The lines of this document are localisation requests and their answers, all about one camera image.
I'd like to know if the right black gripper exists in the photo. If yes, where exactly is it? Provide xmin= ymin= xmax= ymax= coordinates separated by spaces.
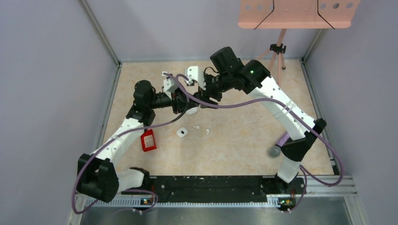
xmin=196 ymin=71 xmax=233 ymax=109

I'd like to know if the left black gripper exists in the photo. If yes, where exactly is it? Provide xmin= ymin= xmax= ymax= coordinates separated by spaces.
xmin=148 ymin=84 xmax=199 ymax=114

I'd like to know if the white oval charging case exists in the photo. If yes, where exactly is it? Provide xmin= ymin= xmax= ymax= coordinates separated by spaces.
xmin=185 ymin=107 xmax=199 ymax=116

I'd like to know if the small white square earbud case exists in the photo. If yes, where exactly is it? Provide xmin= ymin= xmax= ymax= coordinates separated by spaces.
xmin=176 ymin=127 xmax=188 ymax=138

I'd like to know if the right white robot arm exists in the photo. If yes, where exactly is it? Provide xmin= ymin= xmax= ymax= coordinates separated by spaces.
xmin=188 ymin=46 xmax=327 ymax=193

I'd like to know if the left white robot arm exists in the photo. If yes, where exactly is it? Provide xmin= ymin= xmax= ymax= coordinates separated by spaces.
xmin=76 ymin=79 xmax=199 ymax=203

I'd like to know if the red plastic box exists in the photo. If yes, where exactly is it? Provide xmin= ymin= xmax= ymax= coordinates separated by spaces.
xmin=140 ymin=129 xmax=157 ymax=152

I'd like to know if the purple handheld microphone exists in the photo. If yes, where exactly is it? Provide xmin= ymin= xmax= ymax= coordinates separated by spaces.
xmin=268 ymin=132 xmax=290 ymax=158

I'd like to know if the pink music stand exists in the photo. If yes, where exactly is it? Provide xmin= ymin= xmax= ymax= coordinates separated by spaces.
xmin=237 ymin=0 xmax=361 ymax=70

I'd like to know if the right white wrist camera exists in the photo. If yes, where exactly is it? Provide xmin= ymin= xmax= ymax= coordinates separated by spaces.
xmin=184 ymin=66 xmax=206 ymax=90

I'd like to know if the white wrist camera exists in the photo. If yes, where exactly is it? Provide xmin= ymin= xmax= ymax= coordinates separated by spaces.
xmin=161 ymin=71 xmax=178 ymax=100
xmin=184 ymin=66 xmax=206 ymax=90

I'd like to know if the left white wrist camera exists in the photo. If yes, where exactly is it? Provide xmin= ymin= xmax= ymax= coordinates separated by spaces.
xmin=161 ymin=71 xmax=178 ymax=100

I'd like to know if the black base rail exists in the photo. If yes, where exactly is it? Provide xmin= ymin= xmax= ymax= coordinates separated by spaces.
xmin=139 ymin=175 xmax=304 ymax=203

